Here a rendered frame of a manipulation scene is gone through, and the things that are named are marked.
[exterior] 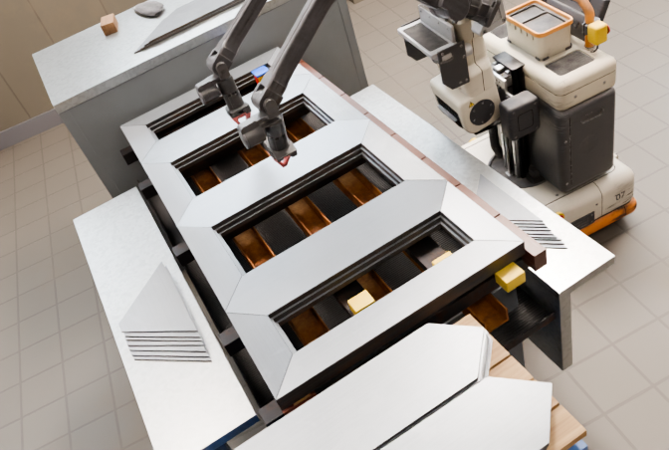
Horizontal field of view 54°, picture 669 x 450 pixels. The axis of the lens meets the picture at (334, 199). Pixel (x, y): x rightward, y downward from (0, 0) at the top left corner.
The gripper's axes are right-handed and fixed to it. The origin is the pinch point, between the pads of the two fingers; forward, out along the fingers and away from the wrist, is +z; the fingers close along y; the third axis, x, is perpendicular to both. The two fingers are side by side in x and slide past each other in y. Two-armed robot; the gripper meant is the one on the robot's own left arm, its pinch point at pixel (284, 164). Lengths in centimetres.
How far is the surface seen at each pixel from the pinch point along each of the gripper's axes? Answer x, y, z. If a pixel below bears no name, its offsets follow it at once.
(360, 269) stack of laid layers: 1.4, 39.5, 7.7
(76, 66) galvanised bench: -39, -122, 26
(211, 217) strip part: -25.0, -8.9, 17.3
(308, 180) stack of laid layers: 7.7, -3.9, 17.5
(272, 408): -37, 59, 10
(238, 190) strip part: -12.9, -14.4, 18.2
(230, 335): -38, 32, 17
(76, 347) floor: -100, -62, 122
